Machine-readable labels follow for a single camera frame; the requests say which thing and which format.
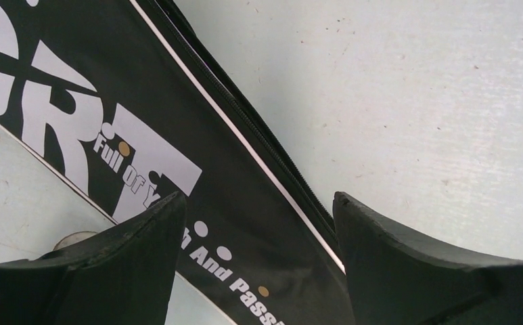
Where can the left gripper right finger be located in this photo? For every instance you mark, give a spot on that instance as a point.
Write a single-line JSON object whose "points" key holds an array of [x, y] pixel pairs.
{"points": [[398, 275]]}

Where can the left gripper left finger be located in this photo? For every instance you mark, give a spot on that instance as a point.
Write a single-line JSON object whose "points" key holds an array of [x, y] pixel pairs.
{"points": [[123, 275]]}

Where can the black racket cover bag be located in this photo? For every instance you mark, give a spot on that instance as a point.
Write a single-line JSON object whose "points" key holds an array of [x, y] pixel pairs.
{"points": [[122, 103]]}

